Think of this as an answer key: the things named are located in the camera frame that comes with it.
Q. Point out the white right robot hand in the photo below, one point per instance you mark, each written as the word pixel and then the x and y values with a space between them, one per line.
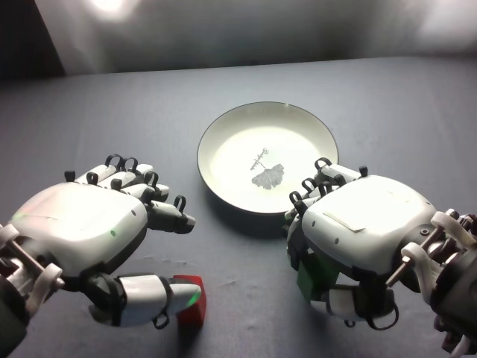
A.
pixel 365 216

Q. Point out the grey table cloth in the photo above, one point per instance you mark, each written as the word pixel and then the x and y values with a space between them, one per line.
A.
pixel 112 123

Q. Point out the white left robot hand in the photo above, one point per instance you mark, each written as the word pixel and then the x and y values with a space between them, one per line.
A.
pixel 82 223

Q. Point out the small red object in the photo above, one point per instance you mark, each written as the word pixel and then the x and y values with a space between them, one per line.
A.
pixel 194 315

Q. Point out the green cube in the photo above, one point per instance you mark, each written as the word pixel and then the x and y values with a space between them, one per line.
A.
pixel 315 279

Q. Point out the white plate with dark rim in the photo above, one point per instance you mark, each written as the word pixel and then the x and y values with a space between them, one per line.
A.
pixel 246 141

